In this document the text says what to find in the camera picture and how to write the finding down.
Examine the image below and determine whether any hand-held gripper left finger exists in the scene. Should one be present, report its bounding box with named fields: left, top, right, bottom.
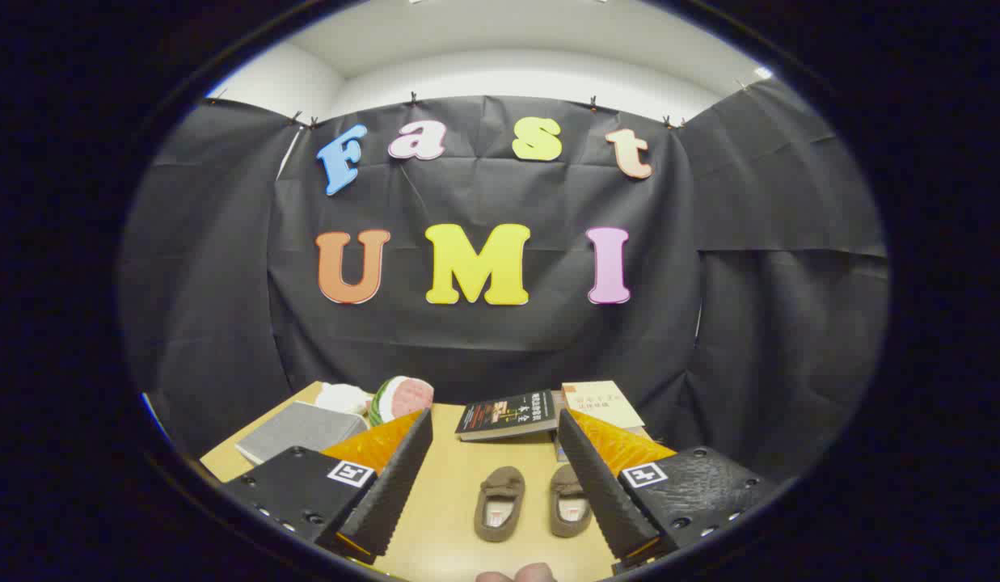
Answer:
left=219, top=408, right=434, bottom=565

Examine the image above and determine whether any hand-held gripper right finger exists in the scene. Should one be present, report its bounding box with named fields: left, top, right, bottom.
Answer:
left=558, top=408, right=779, bottom=568

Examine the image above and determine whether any brown fuzzy shoe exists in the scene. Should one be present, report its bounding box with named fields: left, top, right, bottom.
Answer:
left=548, top=464, right=593, bottom=538
left=473, top=466, right=526, bottom=543

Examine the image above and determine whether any grey cream-lined fabric storage box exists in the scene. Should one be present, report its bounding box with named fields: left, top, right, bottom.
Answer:
left=234, top=402, right=369, bottom=466

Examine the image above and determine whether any beige cover book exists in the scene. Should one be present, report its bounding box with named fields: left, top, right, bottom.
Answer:
left=561, top=381, right=646, bottom=431

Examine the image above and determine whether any watermelon slice plush toy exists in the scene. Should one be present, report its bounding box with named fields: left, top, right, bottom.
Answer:
left=369, top=376, right=436, bottom=428

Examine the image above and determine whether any white plush toy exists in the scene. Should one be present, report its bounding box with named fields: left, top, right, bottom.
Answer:
left=315, top=383, right=375, bottom=417

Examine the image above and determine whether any black cover book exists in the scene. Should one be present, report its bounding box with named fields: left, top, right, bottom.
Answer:
left=455, top=390, right=559, bottom=442

